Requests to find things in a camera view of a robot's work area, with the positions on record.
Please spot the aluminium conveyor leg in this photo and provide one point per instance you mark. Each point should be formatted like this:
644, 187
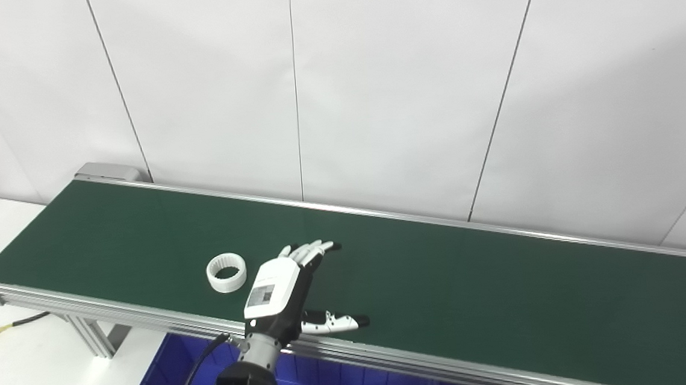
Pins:
90, 337

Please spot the green belt conveyor aluminium frame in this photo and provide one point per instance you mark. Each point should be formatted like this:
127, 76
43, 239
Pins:
446, 282

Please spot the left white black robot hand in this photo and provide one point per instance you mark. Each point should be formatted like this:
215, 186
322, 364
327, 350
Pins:
274, 285

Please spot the grey conveyor end housing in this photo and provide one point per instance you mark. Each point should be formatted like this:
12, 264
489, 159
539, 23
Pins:
106, 171

